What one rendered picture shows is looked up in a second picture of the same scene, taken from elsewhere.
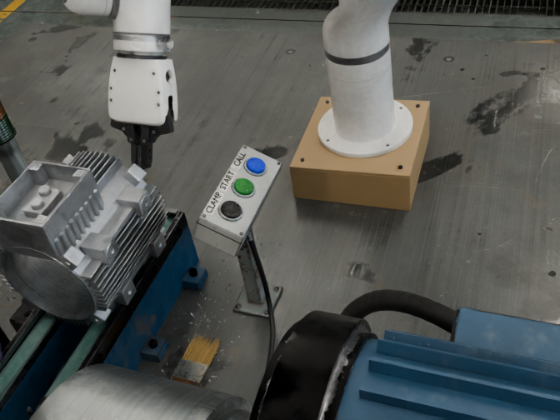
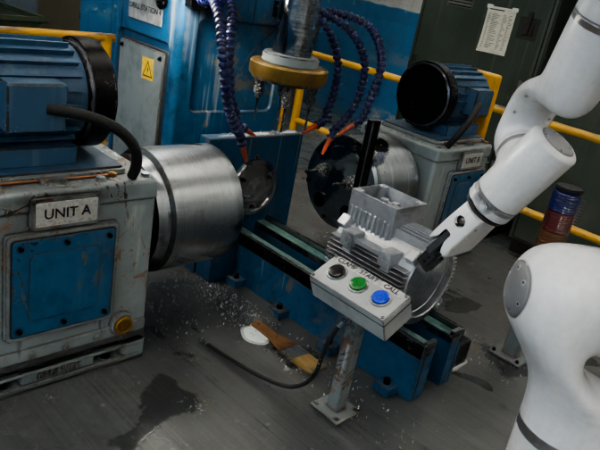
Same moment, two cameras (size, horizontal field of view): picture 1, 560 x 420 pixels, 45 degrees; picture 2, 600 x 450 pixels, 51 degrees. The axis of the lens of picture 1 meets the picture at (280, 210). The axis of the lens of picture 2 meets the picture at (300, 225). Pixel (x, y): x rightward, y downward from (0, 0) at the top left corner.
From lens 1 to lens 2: 1.31 m
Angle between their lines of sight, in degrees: 87
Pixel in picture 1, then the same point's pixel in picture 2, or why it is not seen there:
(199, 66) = not seen: outside the picture
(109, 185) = (405, 244)
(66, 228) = (359, 209)
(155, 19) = (488, 179)
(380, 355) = (70, 53)
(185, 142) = not seen: outside the picture
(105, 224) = (372, 242)
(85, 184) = (387, 211)
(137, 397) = (195, 162)
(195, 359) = (302, 356)
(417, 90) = not seen: outside the picture
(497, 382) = (23, 49)
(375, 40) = (529, 404)
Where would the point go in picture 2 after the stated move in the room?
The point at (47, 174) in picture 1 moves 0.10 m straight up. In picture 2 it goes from (418, 213) to (430, 167)
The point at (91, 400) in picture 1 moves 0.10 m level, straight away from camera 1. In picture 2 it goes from (206, 154) to (255, 161)
